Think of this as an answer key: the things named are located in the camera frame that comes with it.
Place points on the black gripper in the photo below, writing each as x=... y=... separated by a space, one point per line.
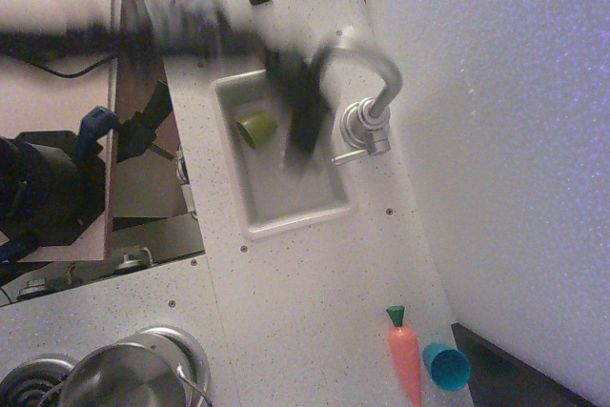
x=299 y=83

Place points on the silver curved faucet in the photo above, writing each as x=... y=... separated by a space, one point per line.
x=364 y=125

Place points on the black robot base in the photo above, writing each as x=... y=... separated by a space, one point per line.
x=51 y=191

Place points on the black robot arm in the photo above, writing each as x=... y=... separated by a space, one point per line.
x=175 y=31

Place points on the green plastic cup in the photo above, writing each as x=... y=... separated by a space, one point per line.
x=256 y=128

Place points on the white recessed sink basin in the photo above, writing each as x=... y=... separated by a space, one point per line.
x=275 y=191

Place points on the blue black clamp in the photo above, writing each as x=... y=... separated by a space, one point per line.
x=135 y=136

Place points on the orange toy carrot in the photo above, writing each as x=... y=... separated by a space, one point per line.
x=403 y=342

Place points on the silver stove burner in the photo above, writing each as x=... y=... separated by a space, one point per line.
x=36 y=382
x=186 y=357

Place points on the teal plastic cup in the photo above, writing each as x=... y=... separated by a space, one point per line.
x=448 y=367

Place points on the stainless steel pot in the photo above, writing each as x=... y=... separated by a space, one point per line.
x=125 y=373

